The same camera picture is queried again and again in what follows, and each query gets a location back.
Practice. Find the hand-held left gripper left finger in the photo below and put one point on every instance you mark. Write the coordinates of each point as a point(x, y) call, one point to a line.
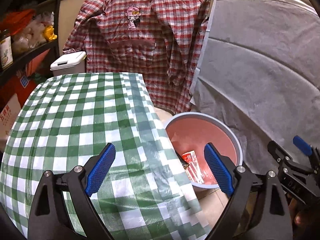
point(100, 172)

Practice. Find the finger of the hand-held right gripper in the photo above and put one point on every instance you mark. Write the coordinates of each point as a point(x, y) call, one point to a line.
point(302, 143)
point(278, 153)

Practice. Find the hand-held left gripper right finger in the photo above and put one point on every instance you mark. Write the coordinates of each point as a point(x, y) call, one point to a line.
point(220, 170)

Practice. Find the red carton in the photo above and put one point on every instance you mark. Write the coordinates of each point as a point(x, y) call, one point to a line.
point(190, 156)

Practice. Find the pink round waste bin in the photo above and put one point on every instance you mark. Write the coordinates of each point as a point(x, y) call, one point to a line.
point(200, 132)

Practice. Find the person's right hand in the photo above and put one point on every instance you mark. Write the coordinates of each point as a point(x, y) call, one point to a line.
point(302, 217)

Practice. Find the green checkered tablecloth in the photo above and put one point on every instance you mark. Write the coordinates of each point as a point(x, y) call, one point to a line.
point(87, 120)

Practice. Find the grey cloth cover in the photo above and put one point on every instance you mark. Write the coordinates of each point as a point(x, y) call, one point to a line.
point(262, 67)

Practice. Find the white rice sack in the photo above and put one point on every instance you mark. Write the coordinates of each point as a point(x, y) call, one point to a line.
point(7, 120)

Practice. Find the white lidded bin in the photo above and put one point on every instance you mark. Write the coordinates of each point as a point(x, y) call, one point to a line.
point(65, 66)

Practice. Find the orange sack with blue label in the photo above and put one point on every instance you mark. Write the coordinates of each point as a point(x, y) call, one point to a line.
point(17, 85)

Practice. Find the red plaid shirt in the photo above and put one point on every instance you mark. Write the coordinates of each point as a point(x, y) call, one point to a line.
point(140, 55)

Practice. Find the black shelf rack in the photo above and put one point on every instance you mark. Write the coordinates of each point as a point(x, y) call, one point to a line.
point(27, 55)

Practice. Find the yellow plastic bag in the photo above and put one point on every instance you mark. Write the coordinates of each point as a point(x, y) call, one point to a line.
point(49, 33)

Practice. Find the labelled seasoning jar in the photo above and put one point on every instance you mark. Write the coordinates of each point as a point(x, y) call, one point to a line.
point(6, 52)

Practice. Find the white plastic bags of food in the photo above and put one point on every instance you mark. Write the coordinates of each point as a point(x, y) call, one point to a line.
point(30, 35)

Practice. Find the red plastic bag on shelf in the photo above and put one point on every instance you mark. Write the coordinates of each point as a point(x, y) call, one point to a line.
point(17, 20)

